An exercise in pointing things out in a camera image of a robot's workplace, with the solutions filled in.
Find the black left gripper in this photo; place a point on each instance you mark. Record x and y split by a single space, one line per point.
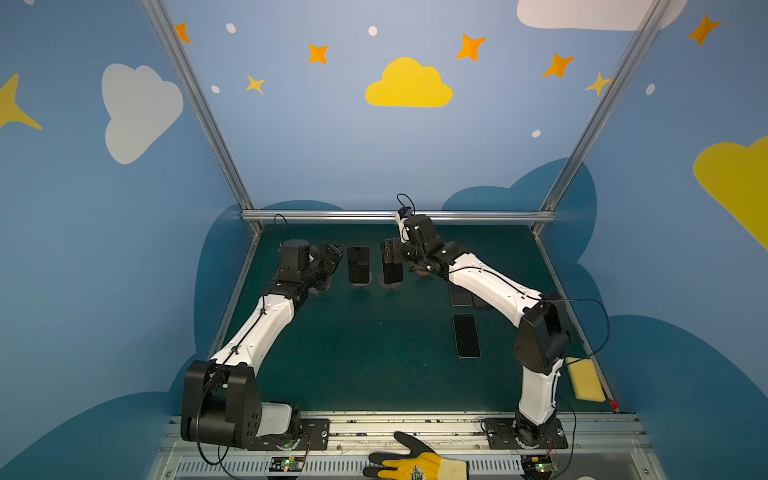
330 257

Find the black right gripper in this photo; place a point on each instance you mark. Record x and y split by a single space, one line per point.
395 248

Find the green phone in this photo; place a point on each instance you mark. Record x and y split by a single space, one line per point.
459 296

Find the dark phone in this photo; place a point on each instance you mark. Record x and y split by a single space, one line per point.
466 336

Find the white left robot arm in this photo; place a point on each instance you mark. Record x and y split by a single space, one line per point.
221 402

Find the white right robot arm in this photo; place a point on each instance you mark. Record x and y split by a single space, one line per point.
543 328

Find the pink phone back middle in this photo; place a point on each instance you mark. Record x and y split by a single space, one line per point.
392 273

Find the black phone back left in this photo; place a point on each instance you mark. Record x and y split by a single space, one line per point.
359 272

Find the left circuit board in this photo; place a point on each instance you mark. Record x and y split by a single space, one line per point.
286 465

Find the circuit board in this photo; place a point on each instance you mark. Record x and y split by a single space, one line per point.
538 468
286 465

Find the yellow black work glove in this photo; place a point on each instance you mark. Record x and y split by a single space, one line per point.
421 462

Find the yellow sponge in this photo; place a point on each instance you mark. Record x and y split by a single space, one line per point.
585 380

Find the right circuit board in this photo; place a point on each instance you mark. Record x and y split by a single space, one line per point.
538 468

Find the aluminium frame rail back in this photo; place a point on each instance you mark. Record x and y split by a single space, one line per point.
389 217

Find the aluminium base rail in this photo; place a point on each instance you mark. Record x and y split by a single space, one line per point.
336 445

